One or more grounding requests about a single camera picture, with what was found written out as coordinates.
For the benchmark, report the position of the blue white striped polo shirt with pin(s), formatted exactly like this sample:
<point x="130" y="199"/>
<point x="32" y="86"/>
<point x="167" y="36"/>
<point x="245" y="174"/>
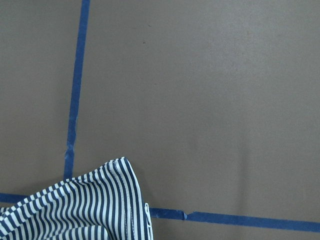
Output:
<point x="104" y="204"/>

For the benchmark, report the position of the brown paper table cover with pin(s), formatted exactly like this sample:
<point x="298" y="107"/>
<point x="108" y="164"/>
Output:
<point x="215" y="103"/>

